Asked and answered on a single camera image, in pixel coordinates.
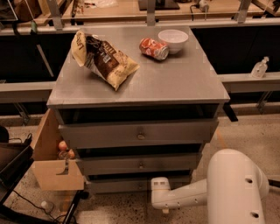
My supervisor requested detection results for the wooden side box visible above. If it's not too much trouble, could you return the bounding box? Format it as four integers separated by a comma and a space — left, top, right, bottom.
31, 109, 84, 191

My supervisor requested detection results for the black chair base leg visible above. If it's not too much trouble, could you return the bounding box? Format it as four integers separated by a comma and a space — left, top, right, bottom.
269, 179, 280, 188

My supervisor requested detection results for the clear sanitizer bottle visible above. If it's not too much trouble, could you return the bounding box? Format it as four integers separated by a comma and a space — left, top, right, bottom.
250, 56, 270, 79

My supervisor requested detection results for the orange soda can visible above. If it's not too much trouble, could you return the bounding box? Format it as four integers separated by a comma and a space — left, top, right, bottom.
139, 38, 169, 60

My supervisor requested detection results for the red apple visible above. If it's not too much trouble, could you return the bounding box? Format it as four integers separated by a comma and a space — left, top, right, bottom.
68, 149, 75, 159
59, 141, 67, 151

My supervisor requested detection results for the white bowl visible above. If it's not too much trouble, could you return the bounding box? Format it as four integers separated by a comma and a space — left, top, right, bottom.
158, 29, 189, 54

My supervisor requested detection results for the grey drawer cabinet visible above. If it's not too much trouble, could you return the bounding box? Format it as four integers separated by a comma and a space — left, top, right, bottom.
46, 25, 231, 194

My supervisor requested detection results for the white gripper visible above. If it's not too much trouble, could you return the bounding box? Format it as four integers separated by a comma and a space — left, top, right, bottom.
150, 177, 171, 214

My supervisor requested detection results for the grey top drawer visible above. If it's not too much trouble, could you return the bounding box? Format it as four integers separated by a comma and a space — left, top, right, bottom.
59, 119, 219, 149

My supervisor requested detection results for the grey drawer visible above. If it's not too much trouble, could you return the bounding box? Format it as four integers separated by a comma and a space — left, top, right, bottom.
59, 119, 219, 149
86, 172, 192, 194
76, 153, 201, 176

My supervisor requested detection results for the grey bottom drawer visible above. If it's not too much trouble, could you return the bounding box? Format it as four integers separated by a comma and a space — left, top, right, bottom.
86, 172, 192, 194

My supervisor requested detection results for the yellow brown chip bag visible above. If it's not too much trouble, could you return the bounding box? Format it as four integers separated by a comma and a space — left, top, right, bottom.
71, 31, 140, 90

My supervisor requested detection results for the grey middle drawer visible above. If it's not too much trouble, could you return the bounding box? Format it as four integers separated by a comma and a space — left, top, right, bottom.
76, 153, 201, 176

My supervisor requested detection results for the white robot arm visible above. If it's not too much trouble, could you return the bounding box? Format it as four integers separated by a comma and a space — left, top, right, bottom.
151, 149, 269, 224

